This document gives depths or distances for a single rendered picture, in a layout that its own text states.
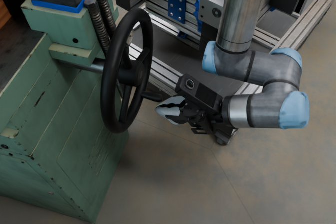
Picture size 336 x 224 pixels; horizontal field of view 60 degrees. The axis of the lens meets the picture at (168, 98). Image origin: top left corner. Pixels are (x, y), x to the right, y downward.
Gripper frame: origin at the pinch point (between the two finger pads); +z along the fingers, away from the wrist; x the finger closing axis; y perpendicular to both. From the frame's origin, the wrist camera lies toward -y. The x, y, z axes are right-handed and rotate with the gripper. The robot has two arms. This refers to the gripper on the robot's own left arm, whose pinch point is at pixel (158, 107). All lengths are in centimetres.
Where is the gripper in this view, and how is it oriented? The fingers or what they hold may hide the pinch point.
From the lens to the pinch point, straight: 76.3
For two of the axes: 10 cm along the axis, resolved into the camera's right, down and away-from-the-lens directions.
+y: 4.6, 6.1, 6.5
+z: -8.3, 0.3, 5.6
